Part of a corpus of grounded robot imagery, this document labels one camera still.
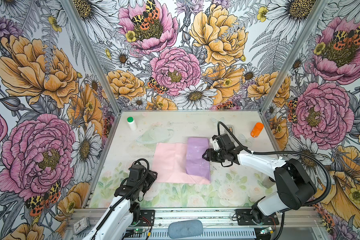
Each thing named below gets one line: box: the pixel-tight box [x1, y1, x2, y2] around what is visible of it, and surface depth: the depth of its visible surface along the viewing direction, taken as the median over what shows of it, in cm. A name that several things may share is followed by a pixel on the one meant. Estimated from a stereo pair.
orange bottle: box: [250, 122, 264, 138], surface depth 104 cm
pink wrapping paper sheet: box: [152, 143, 210, 185], surface depth 94 cm
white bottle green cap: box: [126, 116, 138, 131], surface depth 107 cm
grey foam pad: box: [168, 219, 203, 239], surface depth 70 cm
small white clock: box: [72, 216, 91, 235], surface depth 73 cm
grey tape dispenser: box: [226, 124, 235, 135], surface depth 107 cm
